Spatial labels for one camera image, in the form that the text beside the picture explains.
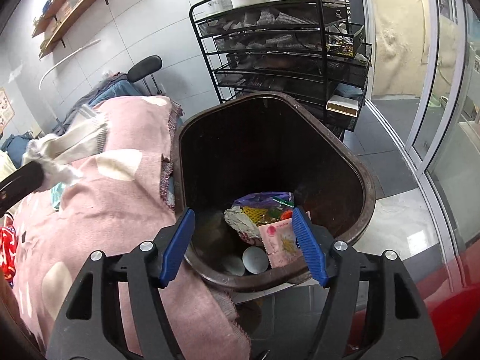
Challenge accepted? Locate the upper wooden wall shelf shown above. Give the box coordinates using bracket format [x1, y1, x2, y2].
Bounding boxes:
[32, 0, 67, 38]

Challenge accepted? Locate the pink polka dot bedspread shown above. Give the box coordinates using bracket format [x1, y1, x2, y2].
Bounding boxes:
[8, 96, 251, 359]

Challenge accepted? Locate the yellow foam fruit net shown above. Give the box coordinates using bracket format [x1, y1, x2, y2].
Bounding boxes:
[241, 205, 269, 226]

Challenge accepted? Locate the crumpled white tissue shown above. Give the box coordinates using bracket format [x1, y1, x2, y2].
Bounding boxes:
[224, 205, 261, 240]

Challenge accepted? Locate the black round stool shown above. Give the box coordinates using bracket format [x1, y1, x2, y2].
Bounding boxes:
[127, 55, 163, 95]

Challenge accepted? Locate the black wire storage cart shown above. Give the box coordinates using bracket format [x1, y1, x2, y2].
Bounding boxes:
[190, 0, 373, 137]

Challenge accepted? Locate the pink snack wrapper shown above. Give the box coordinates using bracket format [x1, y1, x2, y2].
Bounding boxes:
[259, 219, 303, 268]

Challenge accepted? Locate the blue massage bed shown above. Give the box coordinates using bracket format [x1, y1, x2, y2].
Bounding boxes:
[1, 73, 143, 168]

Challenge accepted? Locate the purple plastic bag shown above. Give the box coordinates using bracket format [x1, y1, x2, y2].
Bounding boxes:
[233, 192, 294, 209]

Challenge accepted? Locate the white curved floor lamp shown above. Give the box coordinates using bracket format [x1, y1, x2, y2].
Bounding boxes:
[38, 38, 101, 91]

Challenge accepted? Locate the dark brown trash bin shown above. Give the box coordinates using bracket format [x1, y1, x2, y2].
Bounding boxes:
[172, 92, 376, 293]

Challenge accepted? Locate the red patterned cloth bundle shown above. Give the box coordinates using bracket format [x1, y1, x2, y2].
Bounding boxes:
[0, 226, 19, 287]

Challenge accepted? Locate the wall poster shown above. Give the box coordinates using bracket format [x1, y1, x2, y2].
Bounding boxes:
[0, 88, 15, 131]

